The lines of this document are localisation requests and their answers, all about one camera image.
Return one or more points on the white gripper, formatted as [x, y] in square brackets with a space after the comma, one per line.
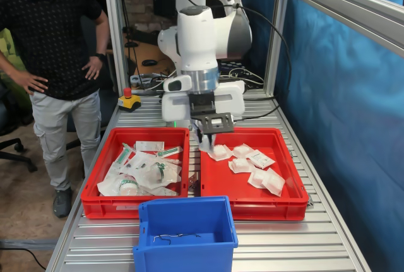
[175, 106]

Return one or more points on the man's right forearm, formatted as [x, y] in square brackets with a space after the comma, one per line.
[11, 65]

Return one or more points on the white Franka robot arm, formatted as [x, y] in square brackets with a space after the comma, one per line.
[195, 38]

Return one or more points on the man's left forearm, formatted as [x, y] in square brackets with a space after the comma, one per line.
[103, 38]

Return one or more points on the yellow emergency stop button box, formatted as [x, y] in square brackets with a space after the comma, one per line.
[129, 103]

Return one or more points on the man's left hand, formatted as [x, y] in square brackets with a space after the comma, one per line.
[92, 69]

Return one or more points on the man's right hand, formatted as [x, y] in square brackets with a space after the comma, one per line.
[34, 85]

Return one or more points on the long narrow syringe packet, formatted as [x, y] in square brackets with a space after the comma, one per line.
[170, 151]

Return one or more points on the red crate with gauze packs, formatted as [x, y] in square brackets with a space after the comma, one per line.
[221, 183]

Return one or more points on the flat printed white packet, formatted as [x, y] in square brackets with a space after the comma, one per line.
[150, 145]

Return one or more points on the flat printed Fuhrmann gauze packet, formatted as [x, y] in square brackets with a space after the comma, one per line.
[261, 159]

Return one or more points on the printed paper pouch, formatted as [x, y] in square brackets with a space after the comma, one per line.
[165, 192]

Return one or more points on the pouch with small black parts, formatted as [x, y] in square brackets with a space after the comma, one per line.
[139, 161]

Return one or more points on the packaged green syringe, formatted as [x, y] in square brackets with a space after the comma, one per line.
[124, 155]

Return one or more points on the grey tape roll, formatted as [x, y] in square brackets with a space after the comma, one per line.
[132, 81]

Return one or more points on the black computer mouse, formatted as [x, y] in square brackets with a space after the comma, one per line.
[150, 62]

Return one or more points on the wooden desk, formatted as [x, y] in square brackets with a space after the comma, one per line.
[148, 52]

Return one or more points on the blue plastic storage bin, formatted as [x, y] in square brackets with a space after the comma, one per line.
[189, 259]

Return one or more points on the red crate with mixed supplies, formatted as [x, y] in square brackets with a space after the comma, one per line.
[94, 205]

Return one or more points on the black wristwatch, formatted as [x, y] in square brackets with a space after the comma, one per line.
[100, 55]

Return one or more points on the blue fabric backdrop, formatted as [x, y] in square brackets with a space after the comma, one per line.
[347, 127]

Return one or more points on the black office chair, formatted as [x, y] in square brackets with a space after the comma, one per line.
[19, 147]

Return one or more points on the man in black shirt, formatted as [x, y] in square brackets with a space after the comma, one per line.
[47, 32]

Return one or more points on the green printed banner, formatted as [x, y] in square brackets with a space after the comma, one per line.
[6, 41]

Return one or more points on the wrist camera with metal mount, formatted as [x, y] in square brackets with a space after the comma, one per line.
[217, 125]

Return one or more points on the aluminium profile frame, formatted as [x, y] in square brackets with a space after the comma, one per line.
[110, 16]

